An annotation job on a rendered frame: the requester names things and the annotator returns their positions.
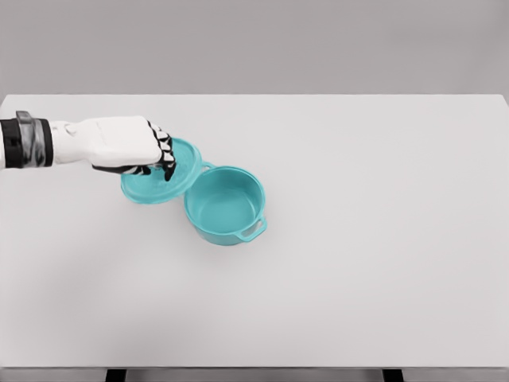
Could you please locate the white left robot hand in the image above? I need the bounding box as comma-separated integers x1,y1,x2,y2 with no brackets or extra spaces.
76,115,177,182

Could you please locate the teal pot lid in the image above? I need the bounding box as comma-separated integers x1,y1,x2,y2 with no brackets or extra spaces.
120,137,204,206

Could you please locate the teal pot with handles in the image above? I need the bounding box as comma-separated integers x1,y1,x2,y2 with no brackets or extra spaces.
183,161,268,247

